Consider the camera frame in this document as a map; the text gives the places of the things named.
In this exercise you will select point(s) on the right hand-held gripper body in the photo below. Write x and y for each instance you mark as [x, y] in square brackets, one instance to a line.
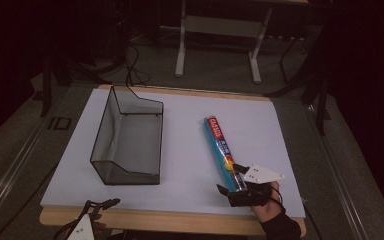
[262, 174]

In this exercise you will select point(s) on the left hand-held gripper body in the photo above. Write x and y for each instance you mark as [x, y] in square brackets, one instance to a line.
[81, 230]

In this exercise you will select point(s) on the long blue foil wrap box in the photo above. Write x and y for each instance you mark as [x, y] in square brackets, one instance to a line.
[218, 144]

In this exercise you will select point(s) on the person's left hand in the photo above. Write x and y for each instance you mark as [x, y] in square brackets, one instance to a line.
[98, 230]

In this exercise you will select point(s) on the person's right hand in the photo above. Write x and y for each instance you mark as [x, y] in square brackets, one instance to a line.
[270, 209]

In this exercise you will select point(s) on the white table mat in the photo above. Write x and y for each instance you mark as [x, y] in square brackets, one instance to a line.
[186, 133]

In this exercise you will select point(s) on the small black floor plate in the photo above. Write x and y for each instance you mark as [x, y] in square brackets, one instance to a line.
[60, 123]

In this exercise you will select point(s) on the grey metal floor rail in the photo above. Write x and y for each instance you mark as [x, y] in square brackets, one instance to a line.
[340, 180]
[10, 180]

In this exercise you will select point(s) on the white metal desk frame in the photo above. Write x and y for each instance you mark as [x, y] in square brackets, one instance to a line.
[223, 26]

